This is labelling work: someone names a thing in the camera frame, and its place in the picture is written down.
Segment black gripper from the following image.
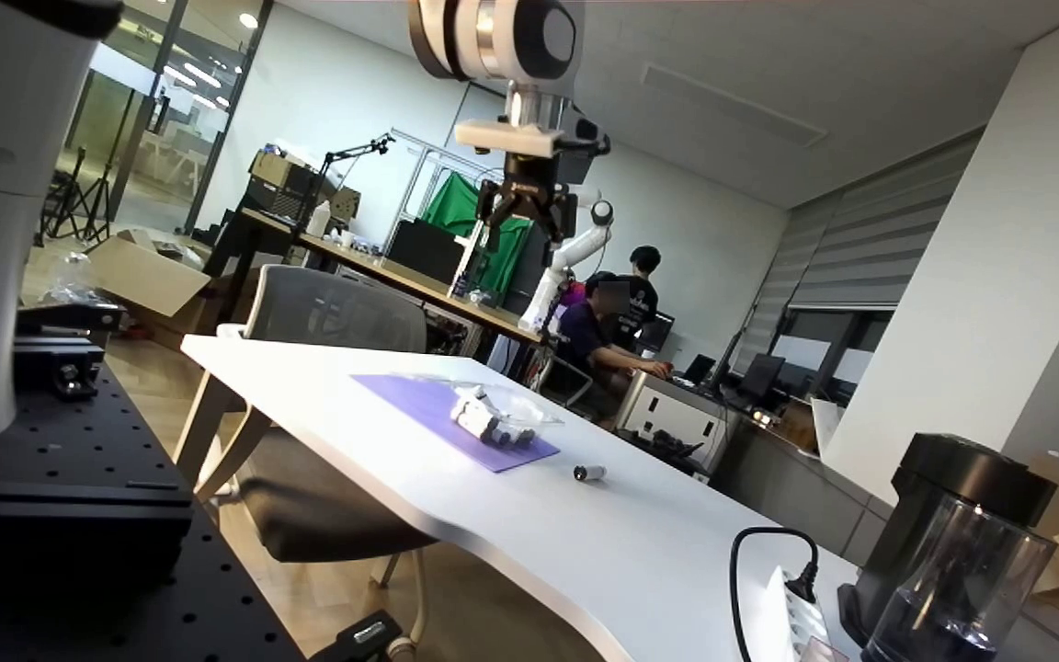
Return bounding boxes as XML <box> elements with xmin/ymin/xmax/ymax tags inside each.
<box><xmin>476</xmin><ymin>146</ymin><xmax>586</xmax><ymax>251</ymax></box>

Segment small white object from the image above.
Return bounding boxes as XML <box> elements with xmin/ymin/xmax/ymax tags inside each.
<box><xmin>490</xmin><ymin>413</ymin><xmax>530</xmax><ymax>448</ymax></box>
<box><xmin>451</xmin><ymin>400</ymin><xmax>504</xmax><ymax>441</ymax></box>
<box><xmin>449</xmin><ymin>385</ymin><xmax>492</xmax><ymax>419</ymax></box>

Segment green cloth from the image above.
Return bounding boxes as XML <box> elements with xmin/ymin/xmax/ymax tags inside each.
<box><xmin>414</xmin><ymin>168</ymin><xmax>537</xmax><ymax>310</ymax></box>

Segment black computer monitor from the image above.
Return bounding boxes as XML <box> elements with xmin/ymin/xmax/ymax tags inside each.
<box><xmin>383</xmin><ymin>216</ymin><xmax>468</xmax><ymax>287</ymax></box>

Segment person in black shirt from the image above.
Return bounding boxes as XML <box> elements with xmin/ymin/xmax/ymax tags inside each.
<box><xmin>619</xmin><ymin>243</ymin><xmax>671</xmax><ymax>324</ymax></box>

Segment person in blue shirt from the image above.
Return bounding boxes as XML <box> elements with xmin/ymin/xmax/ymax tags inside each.
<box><xmin>547</xmin><ymin>267</ymin><xmax>675</xmax><ymax>396</ymax></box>

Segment wooden background desk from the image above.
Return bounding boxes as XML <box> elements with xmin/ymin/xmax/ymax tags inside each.
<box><xmin>233</xmin><ymin>202</ymin><xmax>546</xmax><ymax>358</ymax></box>

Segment black articulated desk lamp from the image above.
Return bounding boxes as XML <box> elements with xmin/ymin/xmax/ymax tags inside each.
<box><xmin>315</xmin><ymin>130</ymin><xmax>401</xmax><ymax>177</ymax></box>

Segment purple mat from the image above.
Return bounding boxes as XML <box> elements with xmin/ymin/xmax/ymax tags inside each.
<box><xmin>348</xmin><ymin>370</ymin><xmax>563</xmax><ymax>478</ymax></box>

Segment grey mesh office chair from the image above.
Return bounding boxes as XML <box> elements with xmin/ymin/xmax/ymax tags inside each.
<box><xmin>173</xmin><ymin>260</ymin><xmax>441</xmax><ymax>618</ymax></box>

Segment silver metal equipment box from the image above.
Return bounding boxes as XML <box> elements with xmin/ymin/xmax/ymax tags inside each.
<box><xmin>612</xmin><ymin>370</ymin><xmax>743</xmax><ymax>478</ymax></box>

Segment black laptop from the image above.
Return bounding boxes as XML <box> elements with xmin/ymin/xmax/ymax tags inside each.
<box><xmin>731</xmin><ymin>351</ymin><xmax>791</xmax><ymax>413</ymax></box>

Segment grey window blinds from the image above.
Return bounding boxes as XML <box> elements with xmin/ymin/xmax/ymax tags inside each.
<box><xmin>759</xmin><ymin>130</ymin><xmax>984</xmax><ymax>324</ymax></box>

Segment open cardboard box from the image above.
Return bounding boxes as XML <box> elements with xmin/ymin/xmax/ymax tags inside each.
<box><xmin>20</xmin><ymin>229</ymin><xmax>218</xmax><ymax>331</ymax></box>

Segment white power strip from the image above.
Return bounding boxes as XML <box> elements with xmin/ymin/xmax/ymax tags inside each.
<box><xmin>750</xmin><ymin>566</ymin><xmax>845</xmax><ymax>662</ymax></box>

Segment black equipment case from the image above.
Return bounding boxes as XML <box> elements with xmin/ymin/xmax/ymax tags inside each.
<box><xmin>11</xmin><ymin>294</ymin><xmax>130</xmax><ymax>406</ymax></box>

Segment black perforated breadboard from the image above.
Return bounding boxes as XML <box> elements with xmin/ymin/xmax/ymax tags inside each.
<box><xmin>0</xmin><ymin>359</ymin><xmax>307</xmax><ymax>662</ymax></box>

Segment black coffee grinder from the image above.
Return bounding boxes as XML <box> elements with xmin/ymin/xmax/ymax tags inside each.
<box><xmin>834</xmin><ymin>430</ymin><xmax>1059</xmax><ymax>662</ymax></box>

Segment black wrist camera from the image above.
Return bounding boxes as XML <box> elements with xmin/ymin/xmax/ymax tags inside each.
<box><xmin>552</xmin><ymin>118</ymin><xmax>614</xmax><ymax>189</ymax></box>

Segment black power cable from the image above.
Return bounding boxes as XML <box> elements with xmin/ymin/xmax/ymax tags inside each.
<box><xmin>727</xmin><ymin>521</ymin><xmax>825</xmax><ymax>662</ymax></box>

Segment black clamp mount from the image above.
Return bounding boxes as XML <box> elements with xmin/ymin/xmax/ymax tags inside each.
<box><xmin>310</xmin><ymin>607</ymin><xmax>407</xmax><ymax>662</ymax></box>

